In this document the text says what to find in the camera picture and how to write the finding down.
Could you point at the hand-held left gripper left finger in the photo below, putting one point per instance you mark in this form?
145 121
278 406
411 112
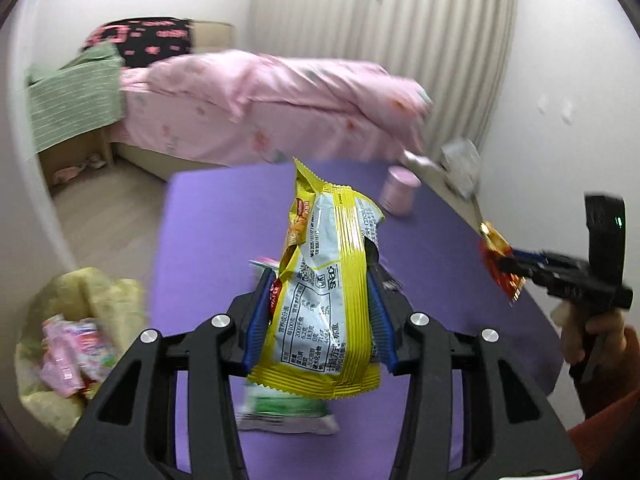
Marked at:
260 320

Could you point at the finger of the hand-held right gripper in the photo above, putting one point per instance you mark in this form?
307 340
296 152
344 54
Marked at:
530 255
525 270

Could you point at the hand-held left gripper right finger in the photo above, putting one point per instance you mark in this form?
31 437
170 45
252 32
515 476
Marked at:
382 330

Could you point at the gold and red wrapper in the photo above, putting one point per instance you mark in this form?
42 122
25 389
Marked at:
492 252

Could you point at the yellow wafer wrapper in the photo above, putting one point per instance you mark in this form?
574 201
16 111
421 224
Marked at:
325 285

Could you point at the pale yellow trash bag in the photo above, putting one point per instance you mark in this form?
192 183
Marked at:
110 295

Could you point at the small pink wrapper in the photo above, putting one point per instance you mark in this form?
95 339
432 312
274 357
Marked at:
57 360

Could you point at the person's right forearm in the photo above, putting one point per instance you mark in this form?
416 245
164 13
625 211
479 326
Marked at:
610 430

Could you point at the person's right hand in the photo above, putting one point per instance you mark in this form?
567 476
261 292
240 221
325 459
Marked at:
607 325

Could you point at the green and white snack packet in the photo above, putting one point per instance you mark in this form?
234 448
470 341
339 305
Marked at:
280 410

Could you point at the pink cup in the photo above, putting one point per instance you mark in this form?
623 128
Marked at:
400 195

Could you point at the pink floral duvet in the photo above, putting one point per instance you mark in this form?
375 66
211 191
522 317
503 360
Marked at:
250 90

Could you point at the pink fabric bundle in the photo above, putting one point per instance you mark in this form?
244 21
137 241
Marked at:
67 174

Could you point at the wooden bedside cabinet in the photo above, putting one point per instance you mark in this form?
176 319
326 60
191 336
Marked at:
95 142

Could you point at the white wardrobe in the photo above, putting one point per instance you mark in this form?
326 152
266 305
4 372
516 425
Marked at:
30 185

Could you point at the white pleated curtain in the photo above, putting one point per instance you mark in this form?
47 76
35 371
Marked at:
400 20

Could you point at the green striped cloth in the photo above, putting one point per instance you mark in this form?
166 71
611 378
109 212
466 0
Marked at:
70 100

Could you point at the black pillow with pink print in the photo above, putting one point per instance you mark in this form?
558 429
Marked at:
150 40

